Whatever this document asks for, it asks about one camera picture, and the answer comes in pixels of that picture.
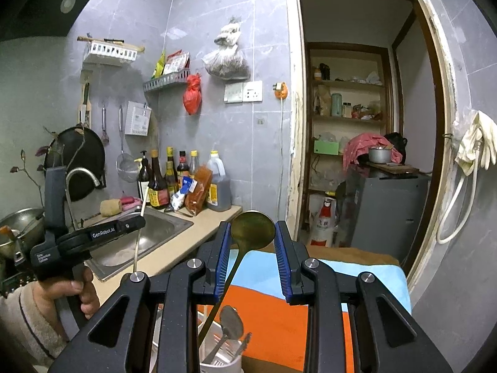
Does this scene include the large oil jug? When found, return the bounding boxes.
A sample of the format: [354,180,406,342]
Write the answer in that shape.
[205,150,231,213]

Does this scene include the yellow sponge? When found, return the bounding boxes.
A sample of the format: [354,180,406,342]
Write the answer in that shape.
[100,198,122,217]

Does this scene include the yellow label sauce bottle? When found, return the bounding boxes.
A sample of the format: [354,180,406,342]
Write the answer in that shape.
[164,147,178,199]

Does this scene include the blue orange brown striped cloth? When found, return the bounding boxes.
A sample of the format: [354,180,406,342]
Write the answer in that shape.
[217,246,412,373]

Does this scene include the black bag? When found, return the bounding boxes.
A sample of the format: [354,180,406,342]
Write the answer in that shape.
[382,132,408,164]

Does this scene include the silver spoon textured handle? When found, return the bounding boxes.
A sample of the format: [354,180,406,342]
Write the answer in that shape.
[231,332,253,358]

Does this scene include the pink cloth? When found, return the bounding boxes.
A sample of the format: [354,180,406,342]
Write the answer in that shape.
[343,132,404,169]

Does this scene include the metal pot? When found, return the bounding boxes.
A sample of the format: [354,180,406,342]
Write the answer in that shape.
[367,145,392,164]

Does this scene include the white sack red figure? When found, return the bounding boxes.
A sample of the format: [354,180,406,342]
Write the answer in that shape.
[308,196,338,247]

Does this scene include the grey wall shelf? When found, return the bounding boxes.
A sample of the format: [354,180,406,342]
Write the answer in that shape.
[143,68,192,93]

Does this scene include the black wok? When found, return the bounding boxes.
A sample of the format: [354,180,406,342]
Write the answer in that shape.
[43,125,106,203]

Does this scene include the white hanging box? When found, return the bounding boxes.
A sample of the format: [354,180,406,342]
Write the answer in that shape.
[125,101,152,136]

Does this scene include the grey fridge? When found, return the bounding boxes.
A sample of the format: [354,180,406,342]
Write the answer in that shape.
[336,165,431,261]

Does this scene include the white utensil holder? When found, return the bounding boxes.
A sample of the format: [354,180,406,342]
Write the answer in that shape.
[154,306,244,373]

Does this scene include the steel sink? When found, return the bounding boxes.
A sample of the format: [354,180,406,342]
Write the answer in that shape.
[84,208,195,282]

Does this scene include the person's left forearm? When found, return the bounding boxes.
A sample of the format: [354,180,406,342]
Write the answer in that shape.
[0,282,68,373]

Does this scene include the black range hood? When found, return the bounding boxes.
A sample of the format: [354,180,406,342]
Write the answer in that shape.
[0,0,117,41]

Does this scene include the white wall socket plate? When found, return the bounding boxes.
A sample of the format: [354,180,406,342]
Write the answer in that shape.
[224,80,264,104]

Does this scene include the metal basin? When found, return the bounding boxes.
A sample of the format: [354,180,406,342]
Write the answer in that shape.
[0,208,45,259]

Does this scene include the clear hanging plastic bag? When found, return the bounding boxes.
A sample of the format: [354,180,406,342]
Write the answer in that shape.
[202,16,251,81]

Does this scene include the yellow snack packet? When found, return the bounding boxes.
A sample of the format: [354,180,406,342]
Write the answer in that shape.
[152,51,167,79]

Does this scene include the large silver spoon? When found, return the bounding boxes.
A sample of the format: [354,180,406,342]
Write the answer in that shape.
[203,305,244,365]

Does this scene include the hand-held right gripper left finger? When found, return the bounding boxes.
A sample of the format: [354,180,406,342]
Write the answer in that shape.
[48,221,234,373]

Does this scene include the cream rubber gloves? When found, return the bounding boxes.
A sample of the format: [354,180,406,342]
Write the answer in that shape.
[455,111,497,175]

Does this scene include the red spice packet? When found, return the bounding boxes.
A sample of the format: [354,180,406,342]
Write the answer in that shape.
[184,165,213,216]

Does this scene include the gold spoon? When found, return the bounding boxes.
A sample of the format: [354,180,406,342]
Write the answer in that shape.
[197,210,276,350]

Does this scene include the dry twig plant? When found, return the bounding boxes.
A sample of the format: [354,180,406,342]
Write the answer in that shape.
[10,126,90,210]

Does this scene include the green box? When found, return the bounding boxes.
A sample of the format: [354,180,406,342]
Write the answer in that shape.
[314,140,339,156]

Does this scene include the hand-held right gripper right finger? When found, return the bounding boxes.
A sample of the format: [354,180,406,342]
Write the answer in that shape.
[274,221,455,373]

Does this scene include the white hose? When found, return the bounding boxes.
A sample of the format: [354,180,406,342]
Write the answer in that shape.
[435,151,480,245]

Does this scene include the red white snack packets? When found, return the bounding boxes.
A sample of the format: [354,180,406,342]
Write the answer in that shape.
[163,50,191,76]

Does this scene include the red plastic bag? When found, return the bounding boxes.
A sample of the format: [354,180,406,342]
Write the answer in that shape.
[183,73,203,116]

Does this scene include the white plastic wall rack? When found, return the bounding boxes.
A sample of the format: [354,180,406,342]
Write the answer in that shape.
[77,36,145,65]

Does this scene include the wooden cutting board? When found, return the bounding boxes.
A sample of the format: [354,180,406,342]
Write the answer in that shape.
[369,162,420,175]

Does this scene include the red label sauce bottle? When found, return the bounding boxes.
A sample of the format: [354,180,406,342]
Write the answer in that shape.
[176,151,190,181]

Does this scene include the blue white packet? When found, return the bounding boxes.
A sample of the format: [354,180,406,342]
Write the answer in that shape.
[170,177,195,212]

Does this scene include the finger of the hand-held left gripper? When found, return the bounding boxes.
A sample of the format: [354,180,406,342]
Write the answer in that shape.
[118,218,147,237]

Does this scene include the worn door frame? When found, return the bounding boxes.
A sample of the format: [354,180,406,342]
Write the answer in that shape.
[285,0,457,280]

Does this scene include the dark pump bottle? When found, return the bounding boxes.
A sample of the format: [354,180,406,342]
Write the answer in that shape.
[138,151,154,203]

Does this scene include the hanging kitchen knife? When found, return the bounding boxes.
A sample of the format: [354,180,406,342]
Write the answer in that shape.
[80,71,94,129]

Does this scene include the hanging metal spatula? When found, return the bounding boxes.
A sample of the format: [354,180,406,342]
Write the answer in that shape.
[100,101,110,146]

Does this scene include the curved steel faucet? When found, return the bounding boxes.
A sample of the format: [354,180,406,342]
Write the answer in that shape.
[64,167,101,234]

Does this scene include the person's left hand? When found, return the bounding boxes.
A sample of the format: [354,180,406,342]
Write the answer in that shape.
[37,266,101,319]

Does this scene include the large dark sauce bottle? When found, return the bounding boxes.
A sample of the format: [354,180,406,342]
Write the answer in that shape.
[148,150,169,208]

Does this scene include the wooden shelf unit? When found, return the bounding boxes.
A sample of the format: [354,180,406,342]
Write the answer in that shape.
[305,43,393,245]

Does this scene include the hanging mesh strainer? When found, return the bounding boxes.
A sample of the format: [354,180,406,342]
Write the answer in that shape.
[116,105,139,182]

